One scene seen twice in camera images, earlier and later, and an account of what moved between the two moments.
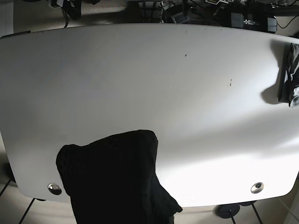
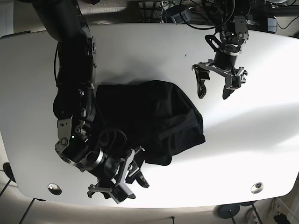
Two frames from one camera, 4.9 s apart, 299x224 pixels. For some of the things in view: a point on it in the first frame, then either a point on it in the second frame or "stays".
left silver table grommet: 54,189 stays
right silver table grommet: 257,187 stays
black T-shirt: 112,180 to 155,116
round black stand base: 226,211 stays
